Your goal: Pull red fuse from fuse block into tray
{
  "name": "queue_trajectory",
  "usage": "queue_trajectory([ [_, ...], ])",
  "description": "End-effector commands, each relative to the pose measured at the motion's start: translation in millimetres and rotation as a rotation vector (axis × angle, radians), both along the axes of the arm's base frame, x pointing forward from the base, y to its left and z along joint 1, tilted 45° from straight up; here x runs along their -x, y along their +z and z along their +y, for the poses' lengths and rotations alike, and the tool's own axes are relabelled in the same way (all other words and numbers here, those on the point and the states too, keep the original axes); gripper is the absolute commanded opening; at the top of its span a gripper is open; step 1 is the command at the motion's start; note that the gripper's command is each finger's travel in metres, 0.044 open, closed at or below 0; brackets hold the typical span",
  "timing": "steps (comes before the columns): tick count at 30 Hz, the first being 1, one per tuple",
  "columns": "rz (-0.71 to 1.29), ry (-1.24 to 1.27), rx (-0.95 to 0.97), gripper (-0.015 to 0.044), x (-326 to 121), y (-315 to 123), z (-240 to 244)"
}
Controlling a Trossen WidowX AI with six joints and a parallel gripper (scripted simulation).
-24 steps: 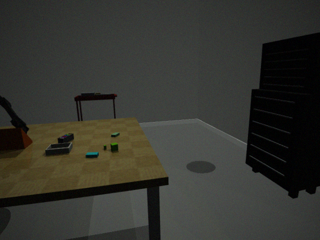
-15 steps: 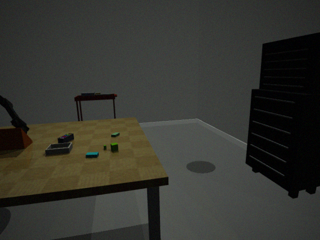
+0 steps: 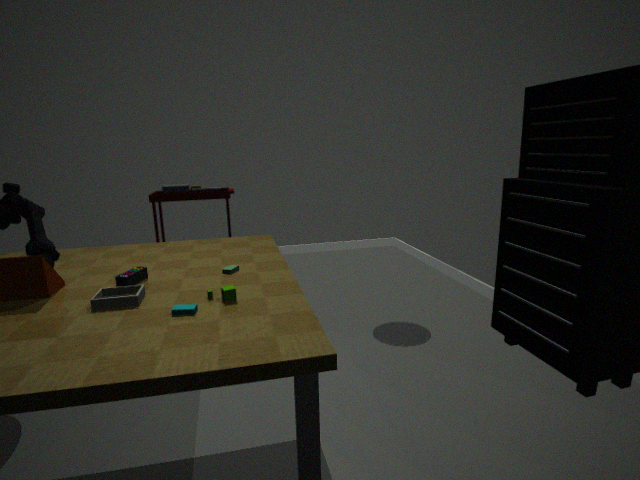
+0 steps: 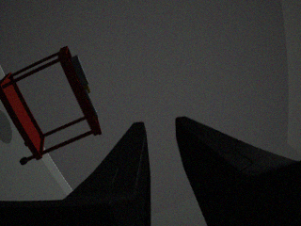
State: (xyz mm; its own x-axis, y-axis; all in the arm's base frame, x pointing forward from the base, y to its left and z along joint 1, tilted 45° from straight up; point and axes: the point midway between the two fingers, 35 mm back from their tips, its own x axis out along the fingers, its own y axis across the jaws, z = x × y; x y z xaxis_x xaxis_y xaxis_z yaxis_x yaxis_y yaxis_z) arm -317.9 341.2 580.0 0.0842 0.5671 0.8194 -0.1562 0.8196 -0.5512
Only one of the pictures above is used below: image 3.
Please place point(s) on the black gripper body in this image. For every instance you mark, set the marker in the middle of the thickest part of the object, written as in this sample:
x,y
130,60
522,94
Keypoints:
x,y
15,188

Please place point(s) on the teal flat block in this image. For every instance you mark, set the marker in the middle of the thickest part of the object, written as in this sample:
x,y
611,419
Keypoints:
x,y
180,309

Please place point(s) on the green cube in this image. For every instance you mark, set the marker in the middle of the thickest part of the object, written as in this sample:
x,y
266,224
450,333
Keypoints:
x,y
228,293

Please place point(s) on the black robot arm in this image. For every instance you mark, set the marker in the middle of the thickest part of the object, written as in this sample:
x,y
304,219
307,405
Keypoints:
x,y
12,206

